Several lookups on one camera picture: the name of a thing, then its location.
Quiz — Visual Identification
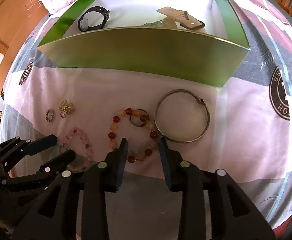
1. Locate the black smart watch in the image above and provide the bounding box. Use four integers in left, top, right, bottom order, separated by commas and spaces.
77, 6, 110, 32

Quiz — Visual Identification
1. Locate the pink quartz bead bracelet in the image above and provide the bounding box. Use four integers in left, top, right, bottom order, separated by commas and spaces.
62, 127, 94, 172

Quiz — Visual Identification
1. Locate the cream white watch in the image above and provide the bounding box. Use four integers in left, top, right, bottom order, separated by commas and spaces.
157, 7, 205, 31

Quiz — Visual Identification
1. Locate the plaid pink grey bedsheet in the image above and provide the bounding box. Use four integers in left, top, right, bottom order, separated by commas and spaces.
0, 0, 292, 228

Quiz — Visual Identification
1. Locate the silver metal bangle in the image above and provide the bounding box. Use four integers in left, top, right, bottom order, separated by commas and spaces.
154, 89, 211, 144

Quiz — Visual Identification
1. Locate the wooden headboard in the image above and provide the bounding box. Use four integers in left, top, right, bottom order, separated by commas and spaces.
0, 0, 52, 143

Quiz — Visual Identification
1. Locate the green cardboard box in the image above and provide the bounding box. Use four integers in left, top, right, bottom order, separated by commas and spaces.
38, 0, 250, 87

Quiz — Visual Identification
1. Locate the gold brooch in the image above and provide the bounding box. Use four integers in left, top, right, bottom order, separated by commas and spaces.
59, 100, 74, 118

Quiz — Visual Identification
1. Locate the red orange bead bracelet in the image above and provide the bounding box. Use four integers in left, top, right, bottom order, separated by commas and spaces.
107, 107, 159, 164

